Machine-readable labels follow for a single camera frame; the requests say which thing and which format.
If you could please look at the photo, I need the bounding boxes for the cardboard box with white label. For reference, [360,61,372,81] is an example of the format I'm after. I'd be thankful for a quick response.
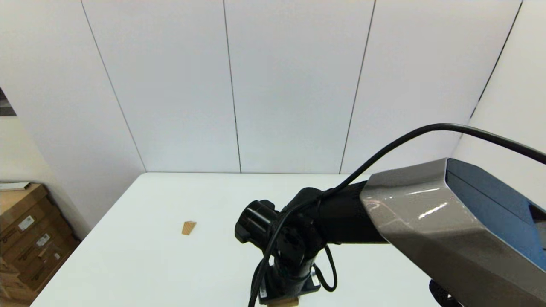
[0,184,64,246]
[4,217,81,295]

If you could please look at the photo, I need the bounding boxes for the plain brown cardboard box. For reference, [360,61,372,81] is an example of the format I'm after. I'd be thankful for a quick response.
[0,258,24,305]

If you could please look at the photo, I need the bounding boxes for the dark wall picture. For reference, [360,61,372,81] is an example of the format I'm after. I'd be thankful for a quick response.
[0,87,17,116]

